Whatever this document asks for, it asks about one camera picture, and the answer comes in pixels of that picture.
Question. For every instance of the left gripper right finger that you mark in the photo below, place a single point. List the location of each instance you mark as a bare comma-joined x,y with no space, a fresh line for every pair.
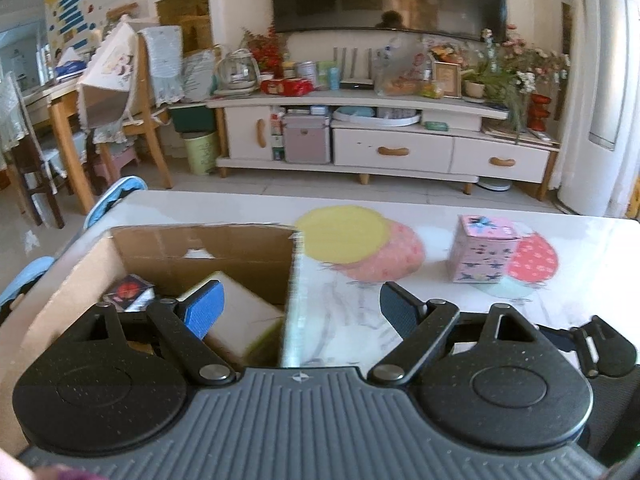
423,326

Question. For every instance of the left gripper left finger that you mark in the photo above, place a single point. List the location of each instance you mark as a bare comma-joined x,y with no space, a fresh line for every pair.
183,325

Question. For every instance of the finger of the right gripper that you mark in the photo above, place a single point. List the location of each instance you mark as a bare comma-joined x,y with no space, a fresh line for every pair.
600,349

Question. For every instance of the dark geometric puzzle cube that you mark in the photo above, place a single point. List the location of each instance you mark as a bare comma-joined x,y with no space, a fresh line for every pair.
130,294

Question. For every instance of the pink patterned gift box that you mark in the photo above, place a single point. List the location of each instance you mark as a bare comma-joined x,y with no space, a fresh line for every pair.
482,250

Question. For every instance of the green milk carton box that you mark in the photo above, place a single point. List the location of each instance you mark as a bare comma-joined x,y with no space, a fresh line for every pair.
263,258

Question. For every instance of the green waste bin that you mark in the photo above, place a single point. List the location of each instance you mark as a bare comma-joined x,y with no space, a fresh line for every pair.
201,152

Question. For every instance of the white standing air conditioner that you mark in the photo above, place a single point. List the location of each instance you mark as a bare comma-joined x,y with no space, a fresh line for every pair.
598,161

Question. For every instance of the white tv cabinet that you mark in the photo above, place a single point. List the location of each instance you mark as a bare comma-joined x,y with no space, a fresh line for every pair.
406,137

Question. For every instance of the pink storage box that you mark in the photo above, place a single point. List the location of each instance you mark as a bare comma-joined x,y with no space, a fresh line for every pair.
306,139

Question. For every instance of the red vase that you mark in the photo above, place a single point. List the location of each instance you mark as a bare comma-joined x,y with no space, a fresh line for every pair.
538,112

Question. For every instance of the dark wooden chair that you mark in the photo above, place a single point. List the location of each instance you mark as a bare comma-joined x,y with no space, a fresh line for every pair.
21,149

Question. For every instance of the glass kettle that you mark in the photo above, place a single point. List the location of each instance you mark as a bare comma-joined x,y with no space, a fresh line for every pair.
237,73

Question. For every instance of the wooden chair with cover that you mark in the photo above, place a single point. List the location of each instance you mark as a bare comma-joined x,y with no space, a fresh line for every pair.
131,79

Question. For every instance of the clear plastic bag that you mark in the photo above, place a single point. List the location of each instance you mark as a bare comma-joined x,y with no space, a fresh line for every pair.
400,68

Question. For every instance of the wooden dining table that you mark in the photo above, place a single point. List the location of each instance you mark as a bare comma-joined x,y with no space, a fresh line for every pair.
57,106

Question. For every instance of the red snack package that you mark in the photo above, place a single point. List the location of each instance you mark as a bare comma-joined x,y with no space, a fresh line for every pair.
286,87

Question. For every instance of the potted flower plant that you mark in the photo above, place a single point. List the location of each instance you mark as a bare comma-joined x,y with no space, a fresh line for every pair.
511,71

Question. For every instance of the red dried flower bouquet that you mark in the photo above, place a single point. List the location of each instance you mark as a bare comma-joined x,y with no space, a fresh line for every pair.
268,49

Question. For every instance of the wooden picture frame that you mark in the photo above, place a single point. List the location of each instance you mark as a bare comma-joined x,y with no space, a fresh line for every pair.
448,76

